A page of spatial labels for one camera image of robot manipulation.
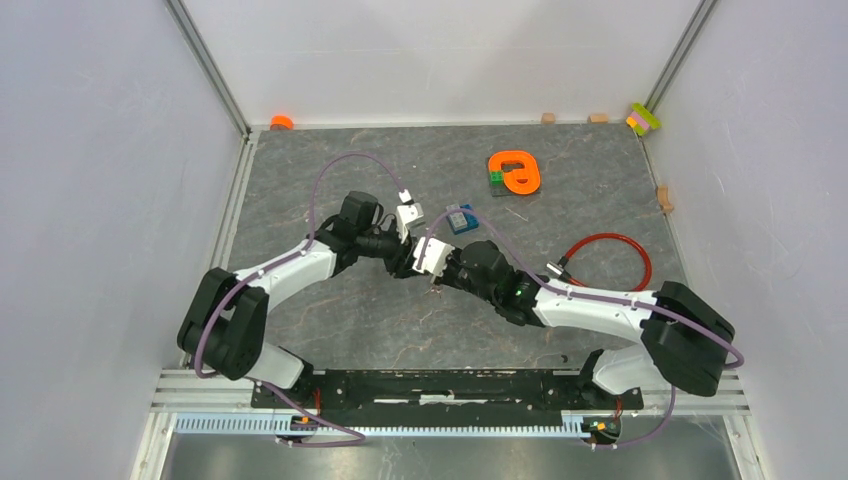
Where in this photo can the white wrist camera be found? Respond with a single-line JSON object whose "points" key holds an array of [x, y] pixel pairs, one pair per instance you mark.
{"points": [[430, 257], [409, 214]]}

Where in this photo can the grey blue brick stack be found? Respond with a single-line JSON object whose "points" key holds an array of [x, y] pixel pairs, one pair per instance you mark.
{"points": [[460, 220]]}

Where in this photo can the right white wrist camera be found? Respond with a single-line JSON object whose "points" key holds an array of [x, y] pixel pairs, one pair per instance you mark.
{"points": [[430, 257]]}

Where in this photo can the orange round cap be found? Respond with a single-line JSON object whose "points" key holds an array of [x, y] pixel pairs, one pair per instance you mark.
{"points": [[281, 122]]}

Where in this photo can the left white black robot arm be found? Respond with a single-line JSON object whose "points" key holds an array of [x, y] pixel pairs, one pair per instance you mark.
{"points": [[224, 328]]}

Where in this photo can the light blue toothed cable duct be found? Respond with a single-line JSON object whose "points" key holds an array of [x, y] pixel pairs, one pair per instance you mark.
{"points": [[285, 425]]}

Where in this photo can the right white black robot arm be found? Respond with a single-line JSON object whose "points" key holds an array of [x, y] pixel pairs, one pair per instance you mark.
{"points": [[675, 337]]}

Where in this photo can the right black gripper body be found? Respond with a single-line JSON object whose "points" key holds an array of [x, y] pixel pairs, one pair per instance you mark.
{"points": [[454, 272]]}

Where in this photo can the green pink yellow brick stack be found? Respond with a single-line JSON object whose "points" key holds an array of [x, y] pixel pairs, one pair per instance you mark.
{"points": [[641, 120]]}

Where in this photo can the curved wooden piece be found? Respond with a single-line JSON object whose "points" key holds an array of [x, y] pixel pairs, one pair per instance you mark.
{"points": [[664, 200]]}

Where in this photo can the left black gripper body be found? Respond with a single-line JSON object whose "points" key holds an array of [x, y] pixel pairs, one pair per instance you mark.
{"points": [[391, 251]]}

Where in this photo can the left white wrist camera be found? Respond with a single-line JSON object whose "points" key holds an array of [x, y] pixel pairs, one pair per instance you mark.
{"points": [[409, 214]]}

